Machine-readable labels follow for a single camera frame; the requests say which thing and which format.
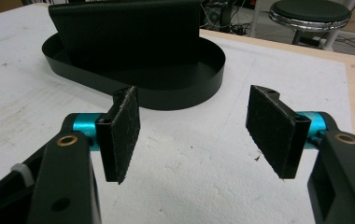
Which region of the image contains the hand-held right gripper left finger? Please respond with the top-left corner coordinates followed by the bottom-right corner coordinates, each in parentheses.
top-left (72, 85), bottom-right (141, 185)

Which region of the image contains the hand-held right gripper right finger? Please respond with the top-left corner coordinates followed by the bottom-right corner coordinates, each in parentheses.
top-left (245, 84), bottom-right (328, 180)

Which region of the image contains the black oval tray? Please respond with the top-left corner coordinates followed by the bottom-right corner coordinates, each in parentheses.
top-left (41, 32), bottom-right (226, 111)

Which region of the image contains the black wallet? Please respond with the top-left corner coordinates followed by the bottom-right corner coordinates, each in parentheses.
top-left (48, 0), bottom-right (202, 74)

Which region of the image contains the round black stool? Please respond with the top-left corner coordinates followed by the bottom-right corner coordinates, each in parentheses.
top-left (268, 0), bottom-right (353, 52)

